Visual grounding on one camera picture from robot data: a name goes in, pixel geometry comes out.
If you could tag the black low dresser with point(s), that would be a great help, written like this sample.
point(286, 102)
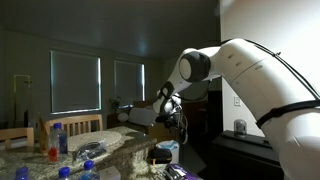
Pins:
point(246, 160)

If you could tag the small white box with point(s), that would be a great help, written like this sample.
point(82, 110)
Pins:
point(110, 174)

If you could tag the round woven placemat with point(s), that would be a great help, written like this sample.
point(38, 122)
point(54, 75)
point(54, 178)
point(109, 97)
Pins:
point(100, 136)

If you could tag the tall clear water bottle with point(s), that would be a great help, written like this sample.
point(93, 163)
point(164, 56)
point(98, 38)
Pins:
point(60, 141)

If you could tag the grey square pillow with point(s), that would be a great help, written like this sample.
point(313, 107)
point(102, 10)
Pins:
point(141, 116)

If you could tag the white trash bin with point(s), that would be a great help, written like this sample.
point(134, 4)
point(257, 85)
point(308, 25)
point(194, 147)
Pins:
point(171, 146)

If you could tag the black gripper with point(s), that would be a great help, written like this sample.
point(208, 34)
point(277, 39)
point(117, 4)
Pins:
point(172, 121)

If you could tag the black zip case yellow zipper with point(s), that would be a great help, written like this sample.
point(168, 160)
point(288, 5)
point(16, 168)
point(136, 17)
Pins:
point(160, 156)

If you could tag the white wall light switch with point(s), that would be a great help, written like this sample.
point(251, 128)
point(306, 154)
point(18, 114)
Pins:
point(237, 101)

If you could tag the wooden slat back chair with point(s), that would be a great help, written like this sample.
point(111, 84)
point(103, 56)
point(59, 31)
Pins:
point(76, 119)
point(16, 133)

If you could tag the potted plant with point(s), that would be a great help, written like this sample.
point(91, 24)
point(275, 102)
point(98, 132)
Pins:
point(115, 102)

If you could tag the purple plastic wrapped package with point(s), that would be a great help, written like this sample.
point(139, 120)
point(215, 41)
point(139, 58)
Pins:
point(181, 172)

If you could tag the wide window grey blind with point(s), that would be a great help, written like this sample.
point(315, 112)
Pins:
point(75, 81)

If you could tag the round white cushion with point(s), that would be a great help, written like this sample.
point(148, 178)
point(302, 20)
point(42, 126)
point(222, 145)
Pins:
point(122, 117)

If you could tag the small blue cap bottle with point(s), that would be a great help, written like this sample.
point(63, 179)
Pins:
point(89, 171)
point(64, 173)
point(22, 174)

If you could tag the wooden daybed sofa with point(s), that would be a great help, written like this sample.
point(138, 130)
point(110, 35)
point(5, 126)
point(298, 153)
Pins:
point(155, 131)

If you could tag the brown paper bag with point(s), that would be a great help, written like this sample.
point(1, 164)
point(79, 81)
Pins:
point(43, 136)

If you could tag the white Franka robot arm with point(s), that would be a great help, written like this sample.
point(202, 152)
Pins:
point(260, 83)

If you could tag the narrow window grey blind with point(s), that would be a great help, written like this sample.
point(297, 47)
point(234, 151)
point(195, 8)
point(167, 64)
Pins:
point(128, 83)

